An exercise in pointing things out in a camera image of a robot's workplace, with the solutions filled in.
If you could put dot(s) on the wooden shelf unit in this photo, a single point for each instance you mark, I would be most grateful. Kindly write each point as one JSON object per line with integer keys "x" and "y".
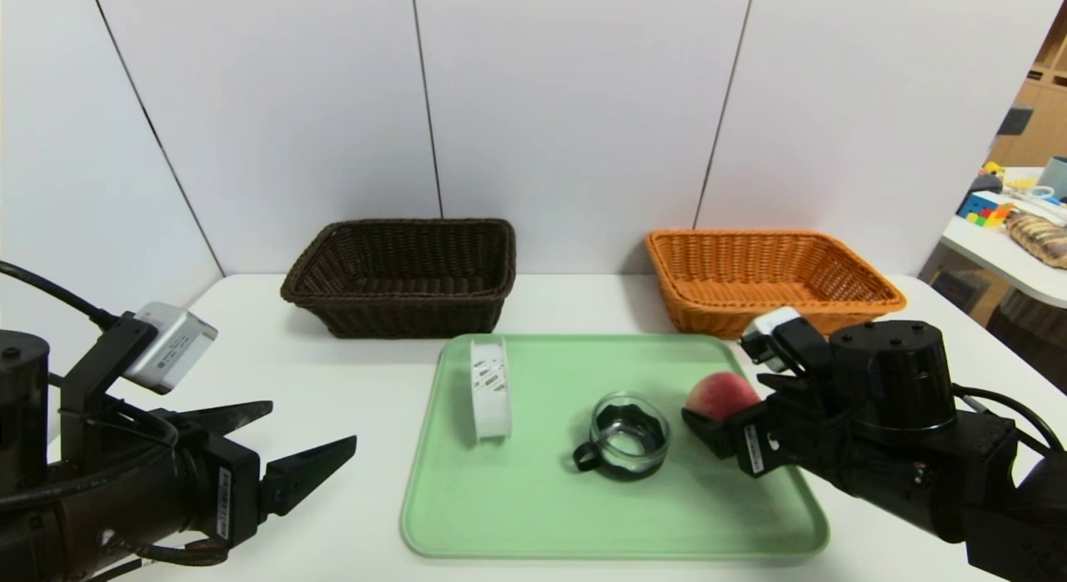
{"x": 1046, "y": 123}

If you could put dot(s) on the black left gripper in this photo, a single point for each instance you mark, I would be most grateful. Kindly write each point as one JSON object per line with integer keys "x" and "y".
{"x": 227, "y": 491}

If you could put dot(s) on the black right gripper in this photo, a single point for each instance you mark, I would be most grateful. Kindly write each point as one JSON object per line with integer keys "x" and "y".
{"x": 753, "y": 445}

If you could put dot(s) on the white side table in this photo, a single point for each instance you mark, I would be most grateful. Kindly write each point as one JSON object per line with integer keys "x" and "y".
{"x": 1000, "y": 257}

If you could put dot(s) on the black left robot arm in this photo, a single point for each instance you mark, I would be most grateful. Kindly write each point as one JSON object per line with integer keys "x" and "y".
{"x": 50, "y": 515}

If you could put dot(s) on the grey blue cup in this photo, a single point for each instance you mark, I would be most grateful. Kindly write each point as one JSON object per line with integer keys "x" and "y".
{"x": 1054, "y": 178}

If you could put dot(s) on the dark woven bin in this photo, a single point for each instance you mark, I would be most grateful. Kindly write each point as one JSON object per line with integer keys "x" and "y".
{"x": 1029, "y": 332}

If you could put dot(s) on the colourful puzzle cube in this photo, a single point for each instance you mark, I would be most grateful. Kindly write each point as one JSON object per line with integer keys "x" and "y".
{"x": 982, "y": 211}

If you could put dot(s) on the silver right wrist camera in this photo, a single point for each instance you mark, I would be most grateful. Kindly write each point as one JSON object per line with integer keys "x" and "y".
{"x": 767, "y": 332}

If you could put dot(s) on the glass cup with black holder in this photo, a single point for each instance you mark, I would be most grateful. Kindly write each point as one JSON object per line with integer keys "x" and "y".
{"x": 629, "y": 440}

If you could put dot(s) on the dark brown wicker basket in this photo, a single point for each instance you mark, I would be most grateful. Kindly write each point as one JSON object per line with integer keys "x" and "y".
{"x": 400, "y": 311}

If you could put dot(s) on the orange wicker basket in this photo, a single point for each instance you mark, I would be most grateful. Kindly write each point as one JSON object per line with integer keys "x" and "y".
{"x": 725, "y": 273}

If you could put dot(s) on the light green plastic tray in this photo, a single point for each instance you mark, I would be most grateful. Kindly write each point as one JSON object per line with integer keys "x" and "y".
{"x": 542, "y": 507}

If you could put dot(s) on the red peach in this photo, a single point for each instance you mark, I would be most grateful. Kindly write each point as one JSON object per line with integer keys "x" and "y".
{"x": 721, "y": 394}

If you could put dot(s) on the yellow toy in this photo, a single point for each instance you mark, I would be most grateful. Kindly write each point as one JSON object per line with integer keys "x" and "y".
{"x": 992, "y": 169}

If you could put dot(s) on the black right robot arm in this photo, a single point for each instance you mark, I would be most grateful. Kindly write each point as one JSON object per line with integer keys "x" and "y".
{"x": 900, "y": 398}

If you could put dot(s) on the white tape roll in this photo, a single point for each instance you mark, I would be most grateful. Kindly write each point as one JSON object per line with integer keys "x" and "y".
{"x": 490, "y": 398}

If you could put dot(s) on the brown striped bread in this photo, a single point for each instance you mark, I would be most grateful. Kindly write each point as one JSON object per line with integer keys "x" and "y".
{"x": 1038, "y": 240}

